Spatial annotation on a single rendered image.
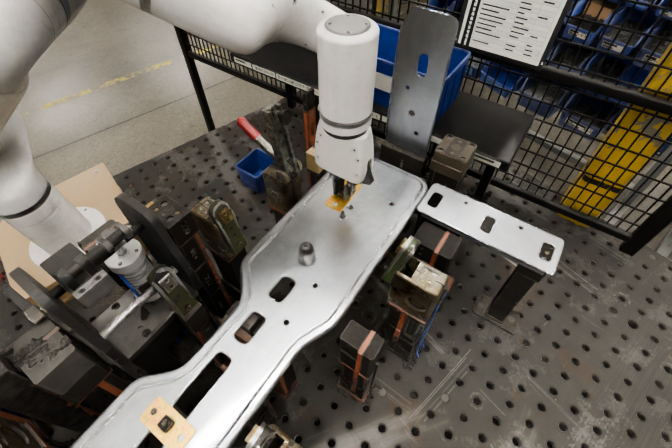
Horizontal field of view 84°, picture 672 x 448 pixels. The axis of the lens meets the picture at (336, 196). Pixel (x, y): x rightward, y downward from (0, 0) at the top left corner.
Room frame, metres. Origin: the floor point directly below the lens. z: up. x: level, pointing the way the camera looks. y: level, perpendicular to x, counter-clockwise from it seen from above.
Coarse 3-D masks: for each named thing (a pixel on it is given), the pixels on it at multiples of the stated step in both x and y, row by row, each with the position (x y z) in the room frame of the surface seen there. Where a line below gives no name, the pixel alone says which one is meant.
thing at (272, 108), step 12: (264, 108) 0.58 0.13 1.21; (276, 108) 0.59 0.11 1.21; (264, 120) 0.57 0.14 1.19; (276, 120) 0.58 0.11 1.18; (288, 120) 0.56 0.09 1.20; (276, 132) 0.56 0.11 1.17; (288, 132) 0.58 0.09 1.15; (276, 144) 0.56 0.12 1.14; (288, 144) 0.58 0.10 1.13; (276, 156) 0.56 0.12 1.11; (288, 156) 0.58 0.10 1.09
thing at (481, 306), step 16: (544, 256) 0.40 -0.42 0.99; (512, 272) 0.43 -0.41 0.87; (528, 272) 0.38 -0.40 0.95; (512, 288) 0.39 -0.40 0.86; (528, 288) 0.38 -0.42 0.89; (480, 304) 0.43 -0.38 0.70; (496, 304) 0.39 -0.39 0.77; (512, 304) 0.38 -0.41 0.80; (496, 320) 0.38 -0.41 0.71; (512, 320) 0.38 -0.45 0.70
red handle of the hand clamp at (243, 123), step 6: (240, 120) 0.63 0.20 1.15; (246, 120) 0.63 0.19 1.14; (240, 126) 0.62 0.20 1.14; (246, 126) 0.62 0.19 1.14; (252, 126) 0.62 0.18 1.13; (246, 132) 0.61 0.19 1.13; (252, 132) 0.61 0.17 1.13; (258, 132) 0.62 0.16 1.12; (252, 138) 0.61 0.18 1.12; (258, 138) 0.61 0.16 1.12; (258, 144) 0.60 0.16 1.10; (264, 144) 0.60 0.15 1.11; (264, 150) 0.59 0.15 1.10; (270, 150) 0.59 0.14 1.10; (270, 156) 0.58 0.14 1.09; (276, 162) 0.58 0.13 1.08; (288, 168) 0.56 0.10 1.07
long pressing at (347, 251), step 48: (384, 192) 0.56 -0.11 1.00; (288, 240) 0.43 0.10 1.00; (336, 240) 0.43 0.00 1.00; (384, 240) 0.43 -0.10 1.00; (336, 288) 0.32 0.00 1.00; (288, 336) 0.23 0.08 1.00; (144, 384) 0.16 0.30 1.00; (240, 384) 0.16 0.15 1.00; (96, 432) 0.09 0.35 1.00; (144, 432) 0.09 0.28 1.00; (240, 432) 0.09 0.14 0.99
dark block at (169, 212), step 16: (160, 208) 0.42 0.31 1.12; (176, 208) 0.42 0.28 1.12; (176, 224) 0.38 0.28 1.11; (192, 224) 0.40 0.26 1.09; (176, 240) 0.37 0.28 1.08; (192, 240) 0.40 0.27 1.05; (192, 256) 0.38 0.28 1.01; (208, 256) 0.41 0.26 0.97; (208, 272) 0.40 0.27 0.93; (208, 288) 0.38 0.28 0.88; (224, 288) 0.41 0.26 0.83; (208, 304) 0.39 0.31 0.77; (224, 304) 0.39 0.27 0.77
